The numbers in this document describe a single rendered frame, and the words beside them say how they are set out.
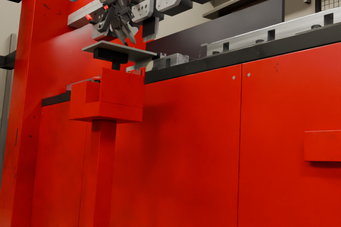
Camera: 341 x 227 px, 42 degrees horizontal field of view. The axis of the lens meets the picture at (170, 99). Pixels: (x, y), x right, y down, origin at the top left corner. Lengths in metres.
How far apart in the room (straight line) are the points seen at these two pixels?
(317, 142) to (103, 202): 0.70
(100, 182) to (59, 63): 1.39
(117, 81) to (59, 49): 1.37
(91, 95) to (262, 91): 0.55
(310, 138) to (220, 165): 0.33
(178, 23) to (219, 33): 2.92
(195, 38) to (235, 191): 1.44
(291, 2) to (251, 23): 1.74
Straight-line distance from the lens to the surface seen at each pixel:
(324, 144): 1.07
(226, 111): 1.32
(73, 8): 2.75
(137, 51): 1.86
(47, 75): 2.67
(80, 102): 1.46
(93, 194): 1.44
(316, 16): 1.33
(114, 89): 1.38
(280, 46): 1.22
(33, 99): 2.63
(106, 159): 1.44
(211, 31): 2.47
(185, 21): 5.38
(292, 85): 1.17
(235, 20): 2.35
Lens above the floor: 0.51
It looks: 9 degrees up
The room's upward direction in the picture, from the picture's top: 3 degrees clockwise
